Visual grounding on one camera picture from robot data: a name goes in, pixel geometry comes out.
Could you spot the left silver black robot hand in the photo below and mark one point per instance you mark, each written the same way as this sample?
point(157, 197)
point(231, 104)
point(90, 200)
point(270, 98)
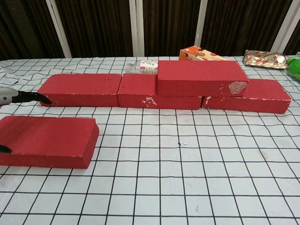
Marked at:
point(23, 97)

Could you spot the black pleated curtain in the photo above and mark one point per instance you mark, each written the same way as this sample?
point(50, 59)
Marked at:
point(100, 25)

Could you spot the clear bottle with colourful label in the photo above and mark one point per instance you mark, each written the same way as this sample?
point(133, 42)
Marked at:
point(145, 66)

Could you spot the white black checkered tablecloth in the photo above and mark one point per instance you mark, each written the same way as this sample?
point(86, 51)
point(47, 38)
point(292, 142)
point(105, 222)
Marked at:
point(164, 175)

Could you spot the orange snack box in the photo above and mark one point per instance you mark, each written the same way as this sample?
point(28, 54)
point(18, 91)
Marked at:
point(199, 55)

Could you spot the silver foil snack bag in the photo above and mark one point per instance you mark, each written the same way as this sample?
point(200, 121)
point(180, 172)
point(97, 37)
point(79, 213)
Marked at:
point(262, 59)

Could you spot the green drink bottle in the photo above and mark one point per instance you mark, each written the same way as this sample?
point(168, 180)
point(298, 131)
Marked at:
point(294, 68)

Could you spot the white metal frame post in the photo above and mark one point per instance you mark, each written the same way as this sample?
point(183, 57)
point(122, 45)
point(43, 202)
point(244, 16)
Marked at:
point(58, 28)
point(136, 28)
point(201, 23)
point(282, 28)

